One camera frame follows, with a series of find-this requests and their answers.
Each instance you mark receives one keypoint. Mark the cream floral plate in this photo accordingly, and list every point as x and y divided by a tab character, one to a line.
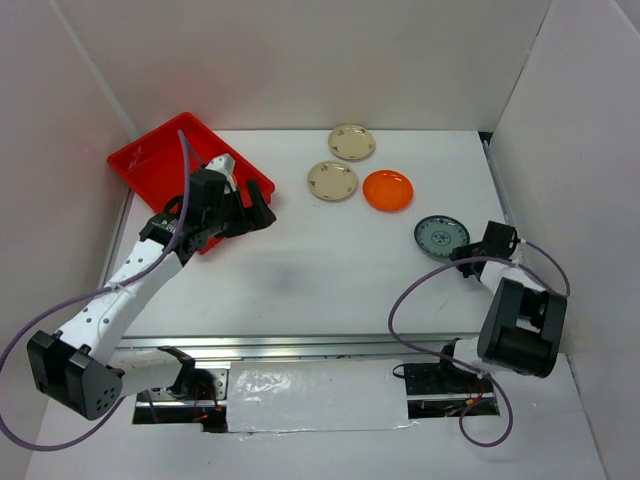
351	142
332	181

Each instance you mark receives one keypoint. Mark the aluminium table edge rail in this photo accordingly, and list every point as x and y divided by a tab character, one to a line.
275	348

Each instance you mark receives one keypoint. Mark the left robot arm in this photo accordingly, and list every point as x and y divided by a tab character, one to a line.
77	365

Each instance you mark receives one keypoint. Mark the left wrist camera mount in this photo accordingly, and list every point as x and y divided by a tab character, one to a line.
225	165

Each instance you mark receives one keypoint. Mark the blue floral patterned plate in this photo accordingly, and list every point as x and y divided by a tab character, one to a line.
439	235

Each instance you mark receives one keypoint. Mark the orange plate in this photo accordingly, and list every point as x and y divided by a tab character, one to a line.
388	191

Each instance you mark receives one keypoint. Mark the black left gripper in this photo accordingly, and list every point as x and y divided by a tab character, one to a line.
259	214

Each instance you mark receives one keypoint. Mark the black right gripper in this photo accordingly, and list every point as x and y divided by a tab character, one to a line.
462	251

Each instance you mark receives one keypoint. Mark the red plastic bin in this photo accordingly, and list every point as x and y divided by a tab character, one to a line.
157	167

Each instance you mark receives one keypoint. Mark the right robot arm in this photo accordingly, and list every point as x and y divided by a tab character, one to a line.
523	327

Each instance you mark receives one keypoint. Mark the white foam cover panel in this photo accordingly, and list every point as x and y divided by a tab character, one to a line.
315	396

